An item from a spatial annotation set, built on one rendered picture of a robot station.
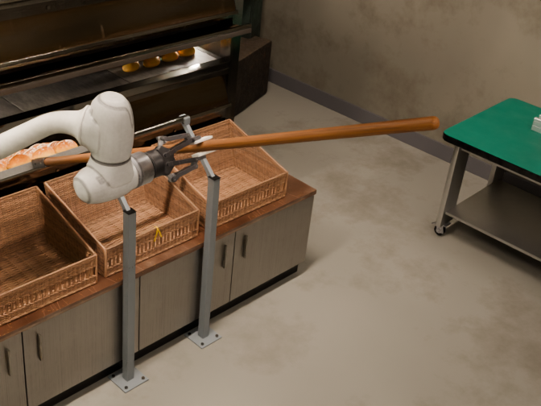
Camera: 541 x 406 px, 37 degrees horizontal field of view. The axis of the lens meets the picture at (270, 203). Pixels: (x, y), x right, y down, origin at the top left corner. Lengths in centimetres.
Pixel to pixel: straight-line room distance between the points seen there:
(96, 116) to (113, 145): 8
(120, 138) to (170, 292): 202
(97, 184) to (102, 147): 10
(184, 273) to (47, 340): 76
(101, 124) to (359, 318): 279
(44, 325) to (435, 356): 202
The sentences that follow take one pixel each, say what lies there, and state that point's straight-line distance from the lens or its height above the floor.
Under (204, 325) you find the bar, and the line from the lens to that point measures 421.
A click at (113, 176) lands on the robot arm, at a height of 177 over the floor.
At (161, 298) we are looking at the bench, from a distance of 395.
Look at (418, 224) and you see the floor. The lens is 546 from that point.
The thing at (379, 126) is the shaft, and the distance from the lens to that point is 186.
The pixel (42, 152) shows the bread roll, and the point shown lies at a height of 124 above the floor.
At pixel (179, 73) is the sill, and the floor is 118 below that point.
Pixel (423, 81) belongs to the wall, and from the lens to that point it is 627.
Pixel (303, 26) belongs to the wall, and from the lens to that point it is 688.
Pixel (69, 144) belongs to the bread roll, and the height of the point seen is 124.
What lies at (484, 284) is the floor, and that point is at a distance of 505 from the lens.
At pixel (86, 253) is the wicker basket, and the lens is 365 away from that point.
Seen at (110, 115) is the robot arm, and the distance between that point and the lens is 200.
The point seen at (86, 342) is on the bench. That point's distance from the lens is 378.
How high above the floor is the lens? 281
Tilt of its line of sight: 31 degrees down
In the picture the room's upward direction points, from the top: 7 degrees clockwise
